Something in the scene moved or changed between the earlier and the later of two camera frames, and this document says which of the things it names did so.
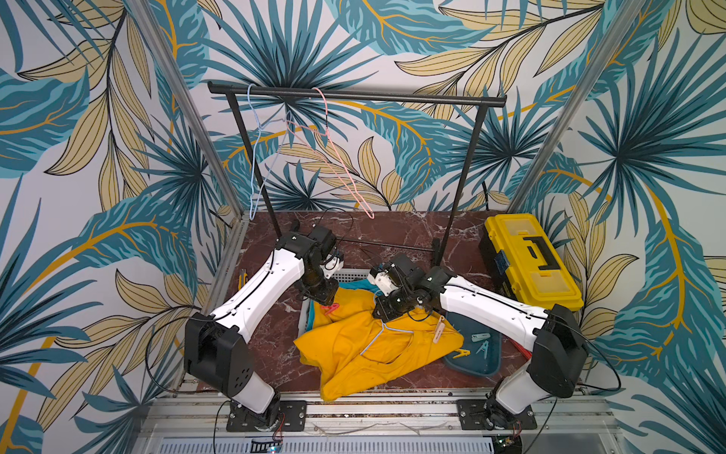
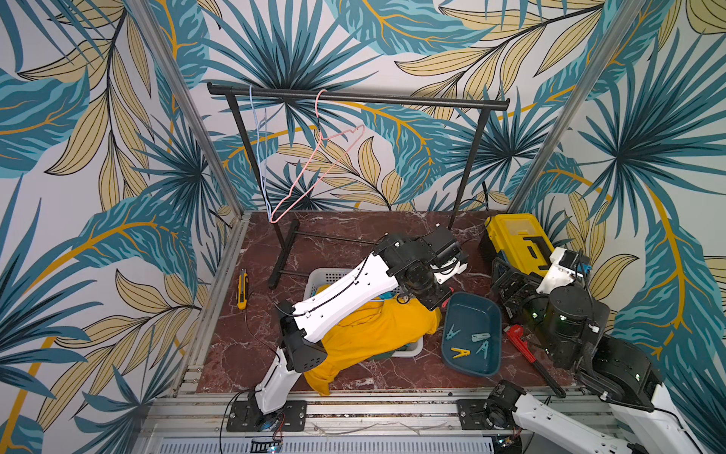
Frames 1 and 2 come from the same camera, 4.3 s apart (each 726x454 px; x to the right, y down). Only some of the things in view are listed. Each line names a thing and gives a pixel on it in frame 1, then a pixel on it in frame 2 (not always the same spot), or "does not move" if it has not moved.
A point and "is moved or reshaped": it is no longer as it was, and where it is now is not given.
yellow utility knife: x=242 y=278 does not move
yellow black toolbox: x=526 y=264 does not move
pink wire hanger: x=324 y=147 to x=362 y=129
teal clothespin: x=483 y=347 does not move
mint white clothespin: x=478 y=337 does not move
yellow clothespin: x=462 y=353 does not move
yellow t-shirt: x=349 y=347 is moved or reshaped
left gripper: x=328 y=294 to x=434 y=301
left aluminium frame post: x=188 y=108 does not move
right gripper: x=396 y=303 to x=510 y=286
